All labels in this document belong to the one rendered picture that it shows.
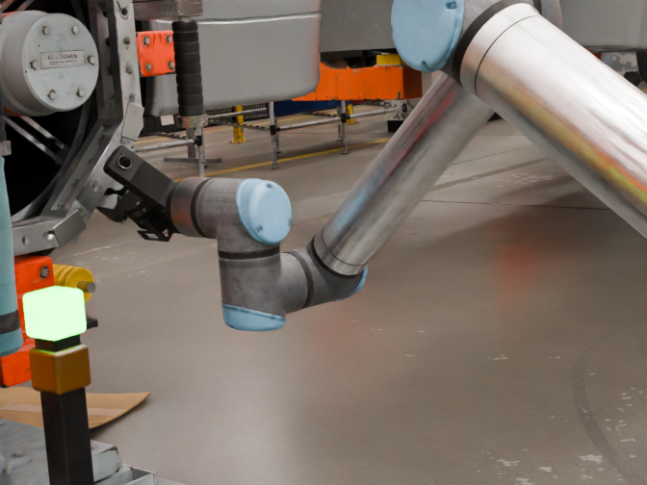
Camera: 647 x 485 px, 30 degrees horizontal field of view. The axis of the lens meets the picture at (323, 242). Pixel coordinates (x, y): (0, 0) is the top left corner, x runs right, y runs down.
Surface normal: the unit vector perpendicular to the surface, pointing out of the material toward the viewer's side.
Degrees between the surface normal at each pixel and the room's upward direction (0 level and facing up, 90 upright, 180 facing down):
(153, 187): 71
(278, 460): 0
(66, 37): 90
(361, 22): 111
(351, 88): 90
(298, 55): 90
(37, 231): 90
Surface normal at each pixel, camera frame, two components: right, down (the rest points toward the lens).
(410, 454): -0.06, -0.98
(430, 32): -0.82, 0.09
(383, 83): -0.62, 0.18
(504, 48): -0.49, -0.25
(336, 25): -0.59, 0.51
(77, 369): 0.79, 0.06
